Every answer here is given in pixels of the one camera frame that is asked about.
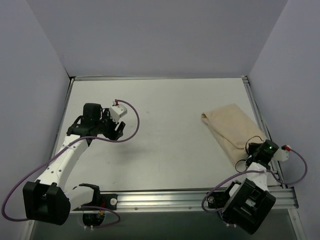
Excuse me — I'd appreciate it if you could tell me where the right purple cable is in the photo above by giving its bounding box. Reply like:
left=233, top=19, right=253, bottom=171
left=201, top=147, right=308, bottom=216

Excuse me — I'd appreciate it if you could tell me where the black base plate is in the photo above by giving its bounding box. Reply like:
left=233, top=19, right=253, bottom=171
left=207, top=191, right=230, bottom=209
left=82, top=193, right=118, bottom=211

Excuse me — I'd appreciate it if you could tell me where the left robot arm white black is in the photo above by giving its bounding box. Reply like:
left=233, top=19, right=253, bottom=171
left=22, top=103, right=128, bottom=225

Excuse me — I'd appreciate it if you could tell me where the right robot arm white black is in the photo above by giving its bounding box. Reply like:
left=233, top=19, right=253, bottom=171
left=221, top=139, right=279, bottom=235

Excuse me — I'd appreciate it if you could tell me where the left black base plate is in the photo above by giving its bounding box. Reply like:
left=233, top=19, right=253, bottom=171
left=82, top=193, right=118, bottom=211

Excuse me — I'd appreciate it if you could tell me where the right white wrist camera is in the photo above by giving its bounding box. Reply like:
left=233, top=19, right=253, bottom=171
left=272, top=145, right=291, bottom=162

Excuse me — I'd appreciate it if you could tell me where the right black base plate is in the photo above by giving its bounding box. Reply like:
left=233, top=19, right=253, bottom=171
left=207, top=191, right=230, bottom=209

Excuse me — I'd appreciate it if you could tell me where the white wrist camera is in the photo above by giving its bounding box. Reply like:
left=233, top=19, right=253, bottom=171
left=109, top=99, right=128, bottom=123
left=272, top=145, right=291, bottom=162

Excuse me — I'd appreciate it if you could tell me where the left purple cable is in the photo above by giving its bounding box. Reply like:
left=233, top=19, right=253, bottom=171
left=1, top=98, right=140, bottom=229

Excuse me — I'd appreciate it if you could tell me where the beige cloth mat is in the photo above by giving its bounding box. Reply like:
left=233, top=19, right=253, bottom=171
left=201, top=103, right=267, bottom=165

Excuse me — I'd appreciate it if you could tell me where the aluminium rail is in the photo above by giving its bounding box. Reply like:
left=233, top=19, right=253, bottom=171
left=27, top=187, right=300, bottom=213
left=240, top=75, right=288, bottom=189

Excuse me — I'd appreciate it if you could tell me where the purple cable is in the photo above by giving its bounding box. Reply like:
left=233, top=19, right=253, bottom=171
left=201, top=147, right=308, bottom=216
left=1, top=98, right=140, bottom=229

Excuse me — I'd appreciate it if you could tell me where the aluminium front rail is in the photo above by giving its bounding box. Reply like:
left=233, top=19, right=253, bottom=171
left=27, top=187, right=300, bottom=213

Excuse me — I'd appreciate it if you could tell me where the aluminium right side rail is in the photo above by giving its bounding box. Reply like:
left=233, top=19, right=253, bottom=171
left=240, top=75, right=288, bottom=189

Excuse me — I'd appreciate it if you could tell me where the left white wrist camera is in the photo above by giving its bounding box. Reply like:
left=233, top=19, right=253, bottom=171
left=109, top=99, right=128, bottom=123

